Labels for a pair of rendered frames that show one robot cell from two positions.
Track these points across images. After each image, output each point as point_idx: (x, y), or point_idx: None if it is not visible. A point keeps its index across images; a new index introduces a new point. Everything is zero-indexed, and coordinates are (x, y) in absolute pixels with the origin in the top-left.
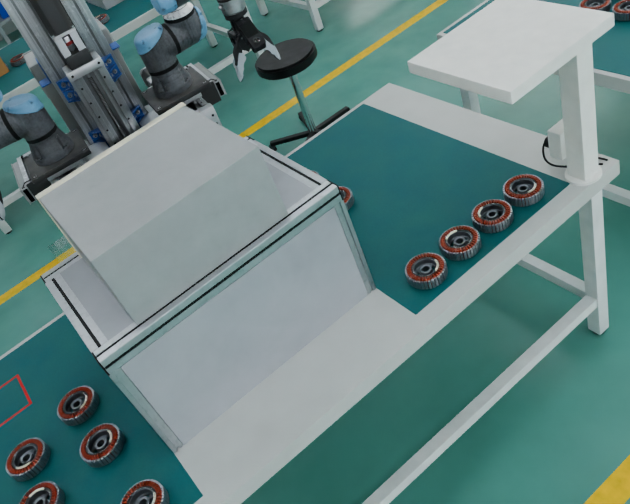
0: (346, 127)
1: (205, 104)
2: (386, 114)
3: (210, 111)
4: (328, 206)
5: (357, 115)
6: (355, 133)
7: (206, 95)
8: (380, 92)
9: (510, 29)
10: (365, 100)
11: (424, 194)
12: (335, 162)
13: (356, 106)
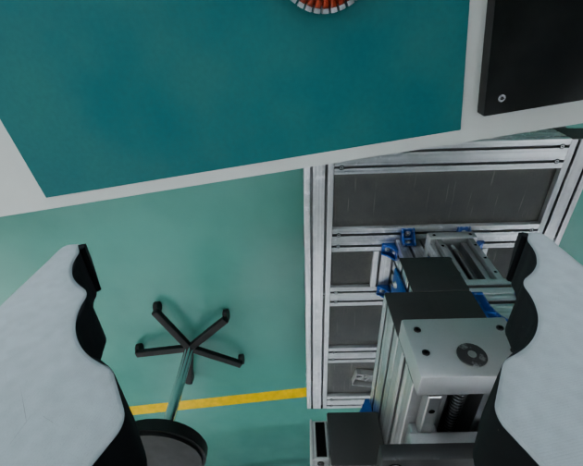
0: (115, 141)
1: (430, 397)
2: None
3: (431, 364)
4: None
5: (73, 164)
6: (101, 91)
7: (357, 439)
8: None
9: None
10: (39, 205)
11: None
12: (198, 4)
13: (67, 202)
